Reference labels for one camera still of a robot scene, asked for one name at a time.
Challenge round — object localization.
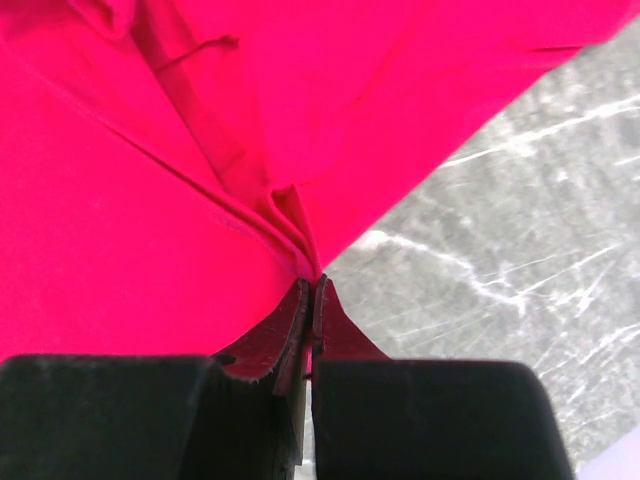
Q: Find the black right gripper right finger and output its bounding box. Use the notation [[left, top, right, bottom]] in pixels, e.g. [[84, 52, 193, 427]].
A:
[[312, 278, 574, 479]]

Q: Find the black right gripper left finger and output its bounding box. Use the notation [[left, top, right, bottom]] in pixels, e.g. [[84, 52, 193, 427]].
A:
[[1, 280, 310, 479]]

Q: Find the red t-shirt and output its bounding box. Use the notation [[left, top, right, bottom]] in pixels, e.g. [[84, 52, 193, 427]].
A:
[[1, 1, 639, 357]]

